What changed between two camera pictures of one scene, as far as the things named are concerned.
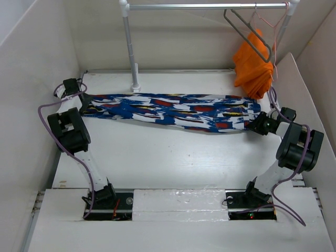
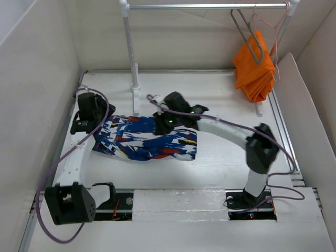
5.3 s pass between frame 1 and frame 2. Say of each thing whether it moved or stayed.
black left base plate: stayed
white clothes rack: stayed
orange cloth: stayed
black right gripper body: moved
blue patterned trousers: moved
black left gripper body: moved
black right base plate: stayed
